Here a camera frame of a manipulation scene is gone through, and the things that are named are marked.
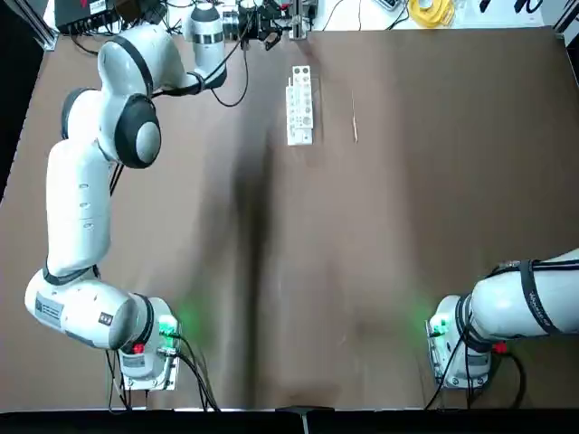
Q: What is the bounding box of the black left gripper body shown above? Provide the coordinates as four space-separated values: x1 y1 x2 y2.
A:
237 6 273 44

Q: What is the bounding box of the yellow plastic basin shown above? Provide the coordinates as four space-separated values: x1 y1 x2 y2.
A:
409 0 456 29

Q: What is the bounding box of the black cable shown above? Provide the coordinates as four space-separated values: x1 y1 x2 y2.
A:
174 332 222 413
424 332 472 410
110 38 251 193

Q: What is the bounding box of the black electronics box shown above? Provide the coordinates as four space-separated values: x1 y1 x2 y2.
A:
53 0 122 35

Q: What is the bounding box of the white test tube rack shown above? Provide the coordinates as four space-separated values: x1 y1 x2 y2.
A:
285 65 315 146

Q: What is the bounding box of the aluminium frame profile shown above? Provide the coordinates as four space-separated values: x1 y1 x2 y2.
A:
26 0 58 52
554 0 579 35

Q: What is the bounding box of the aluminium frame post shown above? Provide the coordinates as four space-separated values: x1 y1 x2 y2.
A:
289 0 314 41

